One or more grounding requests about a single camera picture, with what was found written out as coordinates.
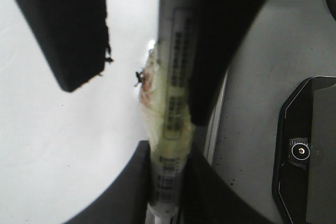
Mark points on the black robot base unit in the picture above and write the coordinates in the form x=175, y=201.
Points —
x=293, y=150

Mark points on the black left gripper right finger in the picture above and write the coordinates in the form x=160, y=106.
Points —
x=207, y=199

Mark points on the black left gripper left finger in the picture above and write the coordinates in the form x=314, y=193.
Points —
x=126, y=199

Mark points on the white black whiteboard marker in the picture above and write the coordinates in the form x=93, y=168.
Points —
x=167, y=119

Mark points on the red round magnet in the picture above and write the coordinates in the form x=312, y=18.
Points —
x=147, y=78

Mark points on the white whiteboard with aluminium frame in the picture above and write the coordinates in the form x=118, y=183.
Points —
x=61, y=150

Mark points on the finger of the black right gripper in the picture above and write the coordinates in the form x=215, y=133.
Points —
x=73, y=36
x=223, y=26

